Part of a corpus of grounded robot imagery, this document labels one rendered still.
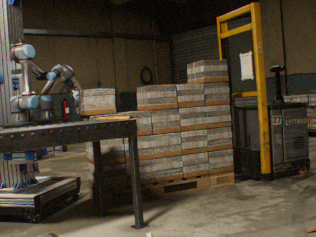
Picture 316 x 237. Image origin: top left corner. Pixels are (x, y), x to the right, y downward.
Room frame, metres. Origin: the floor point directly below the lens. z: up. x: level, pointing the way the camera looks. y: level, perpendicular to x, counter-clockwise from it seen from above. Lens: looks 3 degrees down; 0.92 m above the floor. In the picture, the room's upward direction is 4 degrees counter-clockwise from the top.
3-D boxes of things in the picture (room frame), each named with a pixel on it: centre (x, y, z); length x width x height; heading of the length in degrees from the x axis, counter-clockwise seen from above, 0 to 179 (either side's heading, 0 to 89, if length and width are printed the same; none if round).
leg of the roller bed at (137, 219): (2.91, 0.18, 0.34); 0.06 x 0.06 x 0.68; 40
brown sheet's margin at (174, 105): (4.02, -0.02, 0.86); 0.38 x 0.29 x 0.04; 21
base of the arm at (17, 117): (3.34, 1.16, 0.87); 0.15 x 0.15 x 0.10
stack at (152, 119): (3.97, 0.11, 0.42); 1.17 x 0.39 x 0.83; 111
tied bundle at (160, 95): (4.03, -0.02, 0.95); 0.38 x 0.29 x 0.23; 21
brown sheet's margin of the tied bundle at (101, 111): (3.70, 0.51, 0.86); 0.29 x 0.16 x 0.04; 109
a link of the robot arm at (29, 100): (3.28, 1.04, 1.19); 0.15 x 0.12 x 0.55; 65
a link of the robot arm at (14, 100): (3.34, 1.16, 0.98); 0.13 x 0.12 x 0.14; 65
